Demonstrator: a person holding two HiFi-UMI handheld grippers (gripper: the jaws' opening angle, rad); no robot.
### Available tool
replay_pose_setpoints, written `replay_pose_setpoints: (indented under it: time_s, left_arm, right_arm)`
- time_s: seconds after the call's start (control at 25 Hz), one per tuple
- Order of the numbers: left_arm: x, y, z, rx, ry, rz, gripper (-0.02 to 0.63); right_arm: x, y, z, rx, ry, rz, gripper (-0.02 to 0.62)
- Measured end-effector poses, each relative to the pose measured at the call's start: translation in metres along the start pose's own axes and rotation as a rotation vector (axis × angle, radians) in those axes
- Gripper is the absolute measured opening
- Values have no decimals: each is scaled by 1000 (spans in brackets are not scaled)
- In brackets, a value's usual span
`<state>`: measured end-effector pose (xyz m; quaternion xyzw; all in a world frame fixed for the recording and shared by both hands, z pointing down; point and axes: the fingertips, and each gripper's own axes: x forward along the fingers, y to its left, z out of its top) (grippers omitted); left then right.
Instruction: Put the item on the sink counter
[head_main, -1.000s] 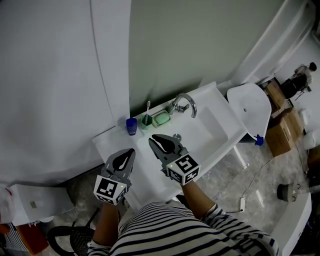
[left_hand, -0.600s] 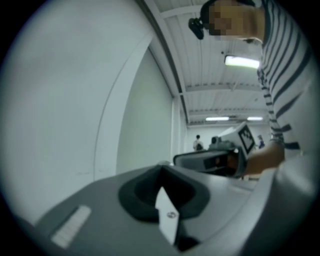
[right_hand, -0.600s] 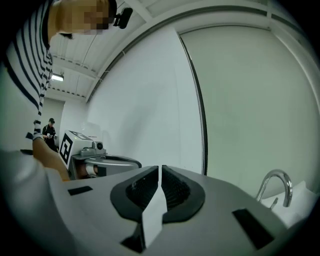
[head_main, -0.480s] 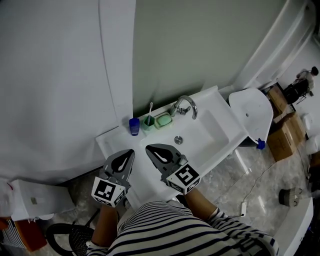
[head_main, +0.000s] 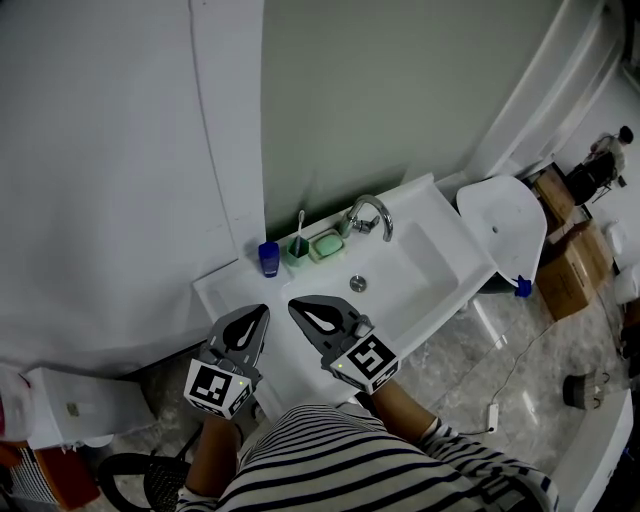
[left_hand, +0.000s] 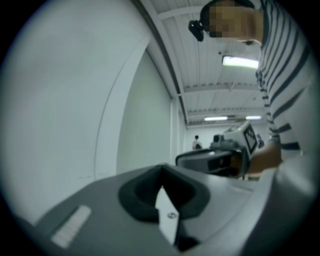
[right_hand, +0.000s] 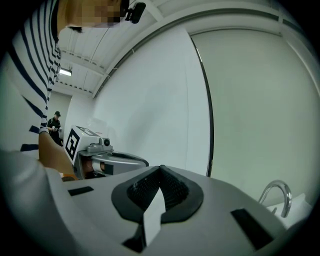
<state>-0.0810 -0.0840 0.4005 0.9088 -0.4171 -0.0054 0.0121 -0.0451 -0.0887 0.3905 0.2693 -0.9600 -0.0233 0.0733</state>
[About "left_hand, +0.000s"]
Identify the person's right forearm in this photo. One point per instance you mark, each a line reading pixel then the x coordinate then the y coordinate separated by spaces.
pixel 265 157

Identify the black head-worn camera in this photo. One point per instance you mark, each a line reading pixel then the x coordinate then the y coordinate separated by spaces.
pixel 196 30

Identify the person's head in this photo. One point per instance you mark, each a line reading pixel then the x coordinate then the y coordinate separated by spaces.
pixel 230 22

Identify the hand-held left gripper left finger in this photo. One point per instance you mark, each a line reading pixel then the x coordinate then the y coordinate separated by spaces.
pixel 100 212

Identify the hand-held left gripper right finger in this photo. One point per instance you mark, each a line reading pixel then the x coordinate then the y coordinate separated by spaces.
pixel 220 212

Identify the person in striped shirt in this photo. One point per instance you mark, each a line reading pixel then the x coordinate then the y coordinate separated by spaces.
pixel 282 75

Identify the ceiling lamp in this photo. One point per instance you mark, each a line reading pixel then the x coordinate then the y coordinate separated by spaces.
pixel 240 62
pixel 253 117
pixel 216 118

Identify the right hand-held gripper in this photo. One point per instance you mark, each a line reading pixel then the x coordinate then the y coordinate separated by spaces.
pixel 246 140

